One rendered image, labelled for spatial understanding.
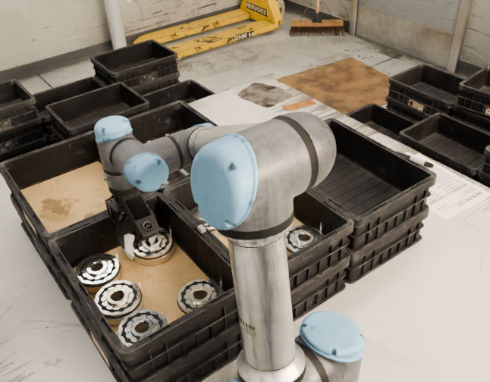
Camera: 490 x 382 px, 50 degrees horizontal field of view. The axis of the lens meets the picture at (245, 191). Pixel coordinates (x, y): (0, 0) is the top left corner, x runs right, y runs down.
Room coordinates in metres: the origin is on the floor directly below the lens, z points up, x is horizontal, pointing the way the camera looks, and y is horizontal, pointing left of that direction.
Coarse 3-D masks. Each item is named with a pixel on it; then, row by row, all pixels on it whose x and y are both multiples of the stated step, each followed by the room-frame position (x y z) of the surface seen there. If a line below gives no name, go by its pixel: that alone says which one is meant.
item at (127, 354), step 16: (176, 208) 1.01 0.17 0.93; (192, 224) 0.94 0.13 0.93; (208, 240) 0.89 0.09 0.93; (224, 256) 0.83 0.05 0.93; (64, 272) 0.82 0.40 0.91; (80, 288) 0.76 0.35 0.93; (208, 304) 0.70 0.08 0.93; (224, 304) 0.71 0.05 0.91; (96, 320) 0.68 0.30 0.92; (176, 320) 0.66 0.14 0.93; (192, 320) 0.67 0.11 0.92; (112, 336) 0.63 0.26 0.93; (160, 336) 0.63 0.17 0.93; (128, 352) 0.60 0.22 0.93; (144, 352) 0.61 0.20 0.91
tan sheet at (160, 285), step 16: (176, 256) 0.94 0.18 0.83; (128, 272) 0.90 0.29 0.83; (144, 272) 0.89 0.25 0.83; (160, 272) 0.89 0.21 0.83; (176, 272) 0.89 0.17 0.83; (192, 272) 0.89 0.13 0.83; (144, 288) 0.84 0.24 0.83; (160, 288) 0.84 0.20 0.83; (176, 288) 0.84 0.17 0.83; (144, 304) 0.80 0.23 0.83; (160, 304) 0.79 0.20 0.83; (176, 304) 0.79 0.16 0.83
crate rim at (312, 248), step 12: (168, 192) 1.08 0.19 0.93; (312, 192) 1.05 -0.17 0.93; (180, 204) 1.02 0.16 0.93; (324, 204) 1.00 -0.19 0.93; (192, 216) 0.98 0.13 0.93; (348, 228) 0.91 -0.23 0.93; (216, 240) 0.89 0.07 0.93; (324, 240) 0.87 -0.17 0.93; (336, 240) 0.89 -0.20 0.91; (228, 252) 0.85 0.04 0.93; (300, 252) 0.84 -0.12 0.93; (312, 252) 0.85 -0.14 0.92; (288, 264) 0.81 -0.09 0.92
